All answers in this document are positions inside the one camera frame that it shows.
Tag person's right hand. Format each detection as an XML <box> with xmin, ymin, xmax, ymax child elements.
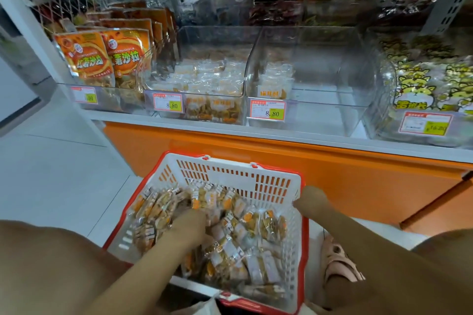
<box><xmin>293</xmin><ymin>186</ymin><xmax>331</xmax><ymax>223</ymax></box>

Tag person's left hand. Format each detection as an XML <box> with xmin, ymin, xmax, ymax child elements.
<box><xmin>169</xmin><ymin>208</ymin><xmax>210</xmax><ymax>251</ymax></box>

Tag pile of small brown snacks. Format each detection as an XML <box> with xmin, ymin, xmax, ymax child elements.
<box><xmin>129</xmin><ymin>182</ymin><xmax>291</xmax><ymax>302</ymax></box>

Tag white red-rimmed shopping basket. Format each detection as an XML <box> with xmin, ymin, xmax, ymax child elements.
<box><xmin>102</xmin><ymin>150</ymin><xmax>310</xmax><ymax>315</ymax></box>

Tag stack of orange packets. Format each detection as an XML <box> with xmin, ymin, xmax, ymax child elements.
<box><xmin>53</xmin><ymin>2</ymin><xmax>178</xmax><ymax>91</ymax></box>

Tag person's right forearm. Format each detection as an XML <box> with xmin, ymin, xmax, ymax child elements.
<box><xmin>314</xmin><ymin>204</ymin><xmax>473</xmax><ymax>315</ymax></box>

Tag person's left forearm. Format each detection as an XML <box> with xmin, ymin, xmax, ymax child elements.
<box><xmin>81</xmin><ymin>230</ymin><xmax>202</xmax><ymax>315</ymax></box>

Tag orange shelf base panel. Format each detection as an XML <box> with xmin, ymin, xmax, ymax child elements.
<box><xmin>102</xmin><ymin>121</ymin><xmax>473</xmax><ymax>237</ymax></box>

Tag person's right leg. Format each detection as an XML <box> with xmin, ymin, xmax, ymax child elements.
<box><xmin>321</xmin><ymin>230</ymin><xmax>473</xmax><ymax>315</ymax></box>

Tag yellow hamster snack packets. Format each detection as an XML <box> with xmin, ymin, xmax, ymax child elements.
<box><xmin>380</xmin><ymin>36</ymin><xmax>473</xmax><ymax>114</ymax></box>

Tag pink clog sandal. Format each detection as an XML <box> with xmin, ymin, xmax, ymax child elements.
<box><xmin>321</xmin><ymin>237</ymin><xmax>367</xmax><ymax>286</ymax></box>

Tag white yellow price tag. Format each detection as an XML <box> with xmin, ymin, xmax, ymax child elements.
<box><xmin>247</xmin><ymin>97</ymin><xmax>288</xmax><ymax>122</ymax></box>
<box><xmin>399</xmin><ymin>110</ymin><xmax>454</xmax><ymax>137</ymax></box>
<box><xmin>152</xmin><ymin>91</ymin><xmax>184</xmax><ymax>113</ymax></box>
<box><xmin>70</xmin><ymin>86</ymin><xmax>99</xmax><ymax>106</ymax></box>

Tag clear plastic bin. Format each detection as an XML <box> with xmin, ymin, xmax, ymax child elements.
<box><xmin>366</xmin><ymin>31</ymin><xmax>473</xmax><ymax>148</ymax></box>
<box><xmin>55</xmin><ymin>7</ymin><xmax>180</xmax><ymax>114</ymax></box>
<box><xmin>142</xmin><ymin>25</ymin><xmax>261</xmax><ymax>126</ymax></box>
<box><xmin>244</xmin><ymin>25</ymin><xmax>379</xmax><ymax>139</ymax></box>

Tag white wire mesh panel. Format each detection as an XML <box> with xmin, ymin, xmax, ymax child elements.
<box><xmin>33</xmin><ymin>0</ymin><xmax>101</xmax><ymax>35</ymax></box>

